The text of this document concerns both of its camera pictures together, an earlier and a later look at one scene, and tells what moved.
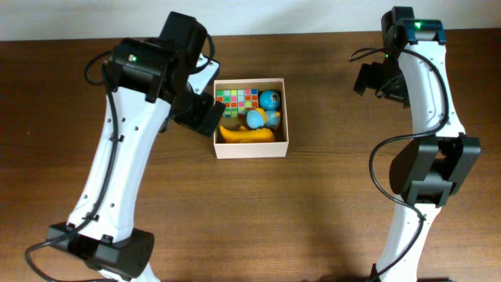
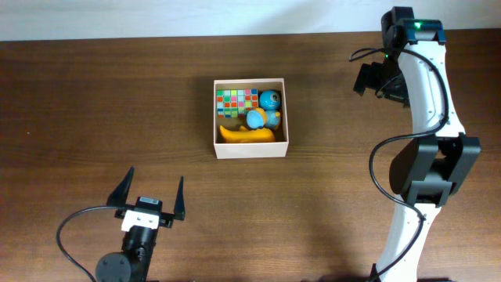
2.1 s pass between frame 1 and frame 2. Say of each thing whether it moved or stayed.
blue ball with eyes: stayed
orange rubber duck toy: stayed
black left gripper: moved
